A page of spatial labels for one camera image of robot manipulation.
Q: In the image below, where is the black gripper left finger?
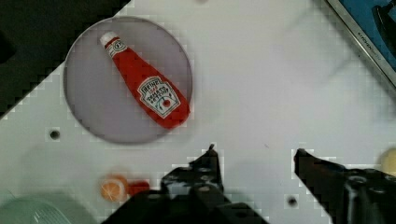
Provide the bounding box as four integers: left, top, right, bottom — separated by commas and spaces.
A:
160, 144, 224, 199

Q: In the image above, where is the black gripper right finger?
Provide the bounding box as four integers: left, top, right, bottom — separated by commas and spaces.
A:
293, 148, 396, 224

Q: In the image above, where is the red plush ketchup bottle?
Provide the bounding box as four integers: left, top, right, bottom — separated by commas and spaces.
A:
100, 32, 191, 130

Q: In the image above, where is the round grey plate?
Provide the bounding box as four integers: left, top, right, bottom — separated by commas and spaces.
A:
64, 16, 192, 145

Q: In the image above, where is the yellow plush chicken toy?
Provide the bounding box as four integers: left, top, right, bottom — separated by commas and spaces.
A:
380, 147, 396, 175

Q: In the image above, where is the red strawberry toy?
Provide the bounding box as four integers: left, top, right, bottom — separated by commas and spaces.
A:
128, 180, 150, 196

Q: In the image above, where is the orange slice toy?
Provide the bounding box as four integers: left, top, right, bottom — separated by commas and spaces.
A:
100, 175, 128, 202

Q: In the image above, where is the green perforated colander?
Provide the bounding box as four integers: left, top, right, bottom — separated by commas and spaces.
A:
0, 194, 98, 224

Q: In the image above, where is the silver toaster oven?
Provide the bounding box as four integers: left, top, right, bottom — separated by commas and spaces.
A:
323, 0, 396, 88

